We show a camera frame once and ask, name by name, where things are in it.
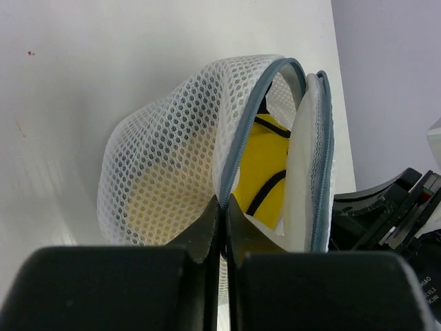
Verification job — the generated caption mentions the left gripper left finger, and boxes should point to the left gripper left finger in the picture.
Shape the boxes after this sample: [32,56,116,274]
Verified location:
[1,198,221,330]

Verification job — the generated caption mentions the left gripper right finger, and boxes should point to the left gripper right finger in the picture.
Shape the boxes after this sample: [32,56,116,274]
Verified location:
[225,198,434,330]

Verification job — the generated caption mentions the round white mesh laundry bag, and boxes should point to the round white mesh laundry bag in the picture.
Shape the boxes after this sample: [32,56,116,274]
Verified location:
[97,54,335,252]

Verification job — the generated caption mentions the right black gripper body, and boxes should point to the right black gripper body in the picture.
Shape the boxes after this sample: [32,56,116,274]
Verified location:
[329,168,440,307]

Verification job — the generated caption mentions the yellow bra black trim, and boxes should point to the yellow bra black trim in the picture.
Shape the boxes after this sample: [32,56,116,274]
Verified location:
[233,101,291,230]

